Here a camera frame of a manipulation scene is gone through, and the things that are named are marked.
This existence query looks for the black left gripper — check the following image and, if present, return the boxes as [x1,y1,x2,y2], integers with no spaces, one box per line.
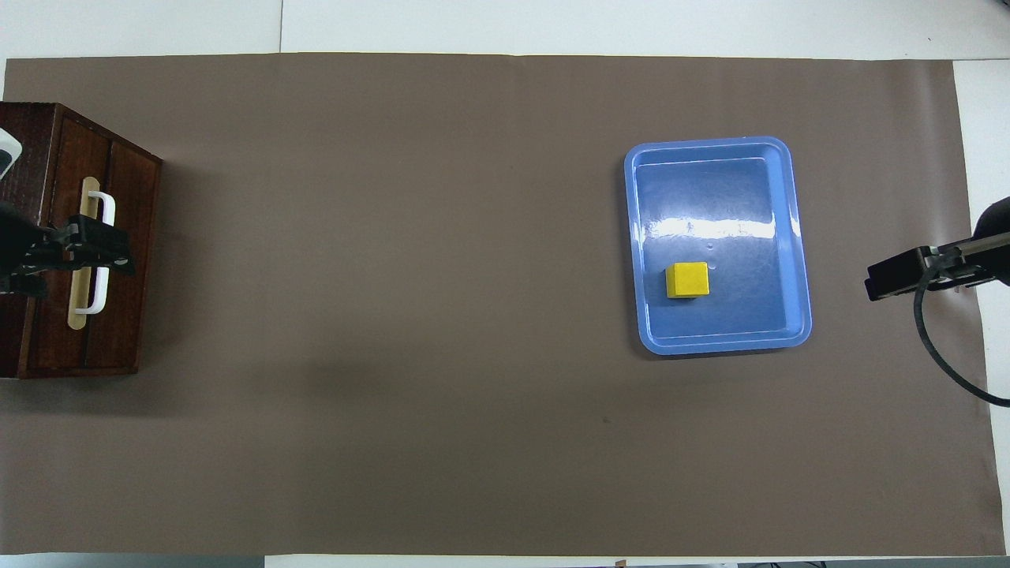
[0,204,135,297]

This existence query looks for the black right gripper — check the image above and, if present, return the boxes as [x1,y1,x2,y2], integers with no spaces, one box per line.
[866,197,1010,302]

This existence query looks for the white drawer handle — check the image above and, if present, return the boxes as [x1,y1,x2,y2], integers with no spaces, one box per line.
[75,192,118,316]

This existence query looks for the wooden drawer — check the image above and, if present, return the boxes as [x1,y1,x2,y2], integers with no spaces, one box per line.
[28,105,114,375]

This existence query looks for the yellow cube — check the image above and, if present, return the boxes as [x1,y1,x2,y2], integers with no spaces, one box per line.
[665,262,710,300]

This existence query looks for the dark wooden drawer cabinet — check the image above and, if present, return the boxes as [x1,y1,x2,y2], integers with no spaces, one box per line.
[0,103,164,379]

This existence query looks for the blue plastic tray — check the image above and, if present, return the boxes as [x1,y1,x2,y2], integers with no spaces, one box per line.
[623,136,813,357]

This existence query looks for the brown table mat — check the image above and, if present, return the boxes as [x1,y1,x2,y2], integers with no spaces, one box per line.
[0,52,1000,558]

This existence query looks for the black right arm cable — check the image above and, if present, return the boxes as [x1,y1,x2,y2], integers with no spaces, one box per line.
[913,251,1010,408]

